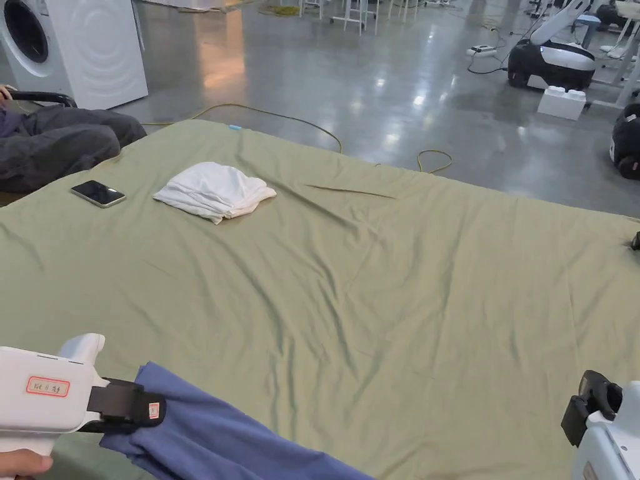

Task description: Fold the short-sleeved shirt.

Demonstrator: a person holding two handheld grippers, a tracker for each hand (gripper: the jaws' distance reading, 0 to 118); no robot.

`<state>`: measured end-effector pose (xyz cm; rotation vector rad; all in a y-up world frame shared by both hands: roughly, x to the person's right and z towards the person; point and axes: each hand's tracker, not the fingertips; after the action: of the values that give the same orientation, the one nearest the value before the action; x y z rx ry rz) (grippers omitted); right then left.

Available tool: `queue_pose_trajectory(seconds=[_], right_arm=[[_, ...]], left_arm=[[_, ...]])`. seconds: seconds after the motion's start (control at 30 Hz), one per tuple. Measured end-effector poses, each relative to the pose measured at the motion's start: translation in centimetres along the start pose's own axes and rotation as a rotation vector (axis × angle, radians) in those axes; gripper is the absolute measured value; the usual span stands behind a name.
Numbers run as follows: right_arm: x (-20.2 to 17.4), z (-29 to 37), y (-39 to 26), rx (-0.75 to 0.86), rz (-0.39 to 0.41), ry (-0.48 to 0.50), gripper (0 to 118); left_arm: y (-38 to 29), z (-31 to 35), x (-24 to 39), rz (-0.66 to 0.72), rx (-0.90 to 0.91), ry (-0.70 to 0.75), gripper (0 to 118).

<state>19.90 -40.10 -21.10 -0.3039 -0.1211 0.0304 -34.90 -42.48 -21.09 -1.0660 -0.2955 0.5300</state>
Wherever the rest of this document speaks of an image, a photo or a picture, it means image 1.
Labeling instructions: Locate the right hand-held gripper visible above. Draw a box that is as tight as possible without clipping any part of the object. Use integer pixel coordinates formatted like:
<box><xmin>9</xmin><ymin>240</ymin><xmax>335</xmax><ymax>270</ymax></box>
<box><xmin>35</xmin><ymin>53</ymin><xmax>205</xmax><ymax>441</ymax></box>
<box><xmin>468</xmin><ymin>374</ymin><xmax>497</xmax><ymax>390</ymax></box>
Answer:
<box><xmin>560</xmin><ymin>369</ymin><xmax>640</xmax><ymax>480</ymax></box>

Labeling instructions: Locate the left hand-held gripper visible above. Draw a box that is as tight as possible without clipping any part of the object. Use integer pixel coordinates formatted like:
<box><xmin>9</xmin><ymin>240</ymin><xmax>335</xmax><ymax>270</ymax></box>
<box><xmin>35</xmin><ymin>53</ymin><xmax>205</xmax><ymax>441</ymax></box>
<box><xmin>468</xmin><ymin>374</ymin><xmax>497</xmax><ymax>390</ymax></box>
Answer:
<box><xmin>0</xmin><ymin>333</ymin><xmax>168</xmax><ymax>441</ymax></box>

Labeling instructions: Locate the blue garment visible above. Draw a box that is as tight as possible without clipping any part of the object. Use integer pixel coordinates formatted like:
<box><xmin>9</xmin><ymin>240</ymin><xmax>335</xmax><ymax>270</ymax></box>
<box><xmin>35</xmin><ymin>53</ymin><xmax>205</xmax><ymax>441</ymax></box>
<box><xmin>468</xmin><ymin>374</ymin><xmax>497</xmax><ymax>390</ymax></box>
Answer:
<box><xmin>99</xmin><ymin>361</ymin><xmax>377</xmax><ymax>480</ymax></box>

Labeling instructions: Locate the person's left hand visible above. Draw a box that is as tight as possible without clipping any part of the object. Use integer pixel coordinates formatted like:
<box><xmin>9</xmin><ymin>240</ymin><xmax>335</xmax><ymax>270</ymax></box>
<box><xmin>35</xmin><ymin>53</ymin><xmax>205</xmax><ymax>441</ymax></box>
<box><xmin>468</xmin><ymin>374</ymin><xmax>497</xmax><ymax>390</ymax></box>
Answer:
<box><xmin>0</xmin><ymin>447</ymin><xmax>54</xmax><ymax>480</ymax></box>

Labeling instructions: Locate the black smartphone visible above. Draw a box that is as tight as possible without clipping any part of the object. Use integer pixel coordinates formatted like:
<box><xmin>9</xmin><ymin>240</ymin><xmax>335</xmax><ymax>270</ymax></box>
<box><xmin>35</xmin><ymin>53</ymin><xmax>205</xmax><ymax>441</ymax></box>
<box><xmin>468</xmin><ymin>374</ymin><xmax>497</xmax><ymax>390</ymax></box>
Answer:
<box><xmin>69</xmin><ymin>179</ymin><xmax>128</xmax><ymax>209</ymax></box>

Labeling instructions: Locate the white folded cloth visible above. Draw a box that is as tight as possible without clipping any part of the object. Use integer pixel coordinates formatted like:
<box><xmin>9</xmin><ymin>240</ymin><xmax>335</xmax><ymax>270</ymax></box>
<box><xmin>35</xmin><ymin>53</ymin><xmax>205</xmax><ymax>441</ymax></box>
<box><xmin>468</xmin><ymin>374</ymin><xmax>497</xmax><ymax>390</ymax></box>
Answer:
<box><xmin>152</xmin><ymin>161</ymin><xmax>278</xmax><ymax>226</ymax></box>

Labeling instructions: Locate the bed with pale green sheet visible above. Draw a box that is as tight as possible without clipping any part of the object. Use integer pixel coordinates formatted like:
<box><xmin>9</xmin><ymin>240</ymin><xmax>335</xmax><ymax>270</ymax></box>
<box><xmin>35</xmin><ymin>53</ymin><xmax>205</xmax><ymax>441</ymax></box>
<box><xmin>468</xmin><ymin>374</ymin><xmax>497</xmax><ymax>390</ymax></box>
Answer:
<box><xmin>0</xmin><ymin>118</ymin><xmax>640</xmax><ymax>480</ymax></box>

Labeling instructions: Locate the white plastic block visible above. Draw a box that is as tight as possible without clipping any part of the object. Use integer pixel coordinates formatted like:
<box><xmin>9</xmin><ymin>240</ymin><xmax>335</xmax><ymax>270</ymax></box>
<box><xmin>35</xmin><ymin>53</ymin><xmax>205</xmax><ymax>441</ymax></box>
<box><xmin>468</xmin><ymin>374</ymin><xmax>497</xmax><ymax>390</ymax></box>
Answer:
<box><xmin>537</xmin><ymin>85</ymin><xmax>588</xmax><ymax>121</ymax></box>

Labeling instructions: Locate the black chair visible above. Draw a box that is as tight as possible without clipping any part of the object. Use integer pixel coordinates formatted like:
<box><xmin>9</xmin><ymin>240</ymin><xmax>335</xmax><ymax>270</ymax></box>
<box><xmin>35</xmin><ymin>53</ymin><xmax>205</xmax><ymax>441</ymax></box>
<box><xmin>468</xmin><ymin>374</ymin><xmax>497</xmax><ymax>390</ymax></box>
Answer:
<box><xmin>9</xmin><ymin>91</ymin><xmax>79</xmax><ymax>109</ymax></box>

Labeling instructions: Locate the white washing machine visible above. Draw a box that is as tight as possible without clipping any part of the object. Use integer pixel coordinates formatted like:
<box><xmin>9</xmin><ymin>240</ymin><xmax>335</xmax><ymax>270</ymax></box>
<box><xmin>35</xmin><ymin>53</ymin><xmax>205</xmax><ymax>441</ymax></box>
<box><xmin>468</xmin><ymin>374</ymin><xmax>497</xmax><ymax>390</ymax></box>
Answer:
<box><xmin>0</xmin><ymin>0</ymin><xmax>150</xmax><ymax>111</ymax></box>

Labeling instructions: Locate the yellow floor cable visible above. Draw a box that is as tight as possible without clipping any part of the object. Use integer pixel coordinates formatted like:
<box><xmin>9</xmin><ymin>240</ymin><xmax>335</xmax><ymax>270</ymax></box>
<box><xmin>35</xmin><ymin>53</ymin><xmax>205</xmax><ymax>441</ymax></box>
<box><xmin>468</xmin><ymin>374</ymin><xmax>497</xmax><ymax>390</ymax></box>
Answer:
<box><xmin>139</xmin><ymin>102</ymin><xmax>454</xmax><ymax>176</ymax></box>

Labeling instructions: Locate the white frame table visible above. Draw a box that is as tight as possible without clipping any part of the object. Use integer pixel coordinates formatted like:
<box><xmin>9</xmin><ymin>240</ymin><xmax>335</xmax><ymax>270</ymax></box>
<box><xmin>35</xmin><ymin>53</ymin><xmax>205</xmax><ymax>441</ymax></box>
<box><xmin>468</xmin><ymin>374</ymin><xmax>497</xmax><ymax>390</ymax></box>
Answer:
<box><xmin>329</xmin><ymin>0</ymin><xmax>382</xmax><ymax>36</ymax></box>

